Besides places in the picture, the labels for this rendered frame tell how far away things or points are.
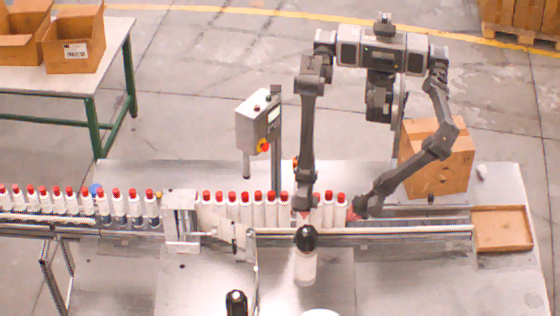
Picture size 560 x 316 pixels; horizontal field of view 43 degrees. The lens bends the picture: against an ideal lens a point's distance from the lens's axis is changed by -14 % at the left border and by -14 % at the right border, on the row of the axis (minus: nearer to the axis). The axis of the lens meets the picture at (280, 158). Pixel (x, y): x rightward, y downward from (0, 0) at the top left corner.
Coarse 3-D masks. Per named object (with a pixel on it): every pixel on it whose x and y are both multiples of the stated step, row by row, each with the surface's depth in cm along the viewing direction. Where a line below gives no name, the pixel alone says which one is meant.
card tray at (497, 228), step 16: (480, 208) 352; (496, 208) 352; (512, 208) 352; (480, 224) 346; (496, 224) 346; (512, 224) 346; (528, 224) 343; (480, 240) 339; (496, 240) 339; (512, 240) 338; (528, 240) 338
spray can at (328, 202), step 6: (330, 192) 327; (324, 198) 330; (330, 198) 328; (324, 204) 330; (330, 204) 329; (324, 210) 332; (330, 210) 331; (324, 216) 334; (330, 216) 334; (324, 222) 337; (330, 222) 337; (330, 228) 339
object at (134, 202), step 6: (132, 192) 327; (132, 198) 329; (138, 198) 330; (132, 204) 330; (138, 204) 331; (132, 210) 332; (138, 210) 333; (132, 216) 336; (138, 216) 335; (138, 222) 337
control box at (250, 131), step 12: (252, 96) 310; (264, 96) 310; (276, 96) 310; (240, 108) 305; (252, 108) 305; (264, 108) 305; (240, 120) 305; (252, 120) 301; (264, 120) 306; (240, 132) 309; (252, 132) 305; (264, 132) 310; (276, 132) 318; (240, 144) 314; (252, 144) 309
